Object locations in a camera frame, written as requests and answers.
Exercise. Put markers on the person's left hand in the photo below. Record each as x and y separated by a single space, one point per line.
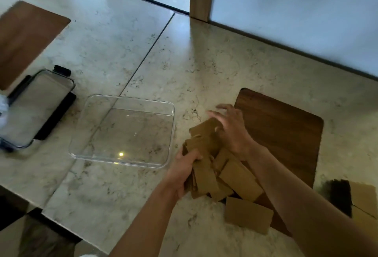
180 172

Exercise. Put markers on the person's right hand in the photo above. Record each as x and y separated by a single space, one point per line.
234 135

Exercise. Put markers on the person's right fingers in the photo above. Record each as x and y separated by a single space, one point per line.
226 114

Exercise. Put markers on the person's left thumb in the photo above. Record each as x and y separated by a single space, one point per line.
193 157

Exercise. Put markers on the brown cardboard strip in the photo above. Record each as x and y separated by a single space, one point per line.
205 174

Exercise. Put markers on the person's right forearm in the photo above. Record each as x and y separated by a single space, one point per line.
301 206

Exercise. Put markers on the person's left forearm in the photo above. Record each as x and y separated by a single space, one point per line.
147 224

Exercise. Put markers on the pile of brown cardboard pieces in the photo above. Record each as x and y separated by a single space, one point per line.
240 178

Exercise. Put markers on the brown wooden placemat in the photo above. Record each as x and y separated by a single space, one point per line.
25 42
283 132

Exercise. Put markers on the clear plastic container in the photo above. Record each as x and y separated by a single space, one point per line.
124 131

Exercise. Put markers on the open cardboard box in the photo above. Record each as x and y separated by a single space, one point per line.
361 199

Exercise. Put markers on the clear lid with black clips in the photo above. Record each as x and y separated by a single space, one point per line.
32 109

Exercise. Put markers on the white cloth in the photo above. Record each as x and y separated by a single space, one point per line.
3 110

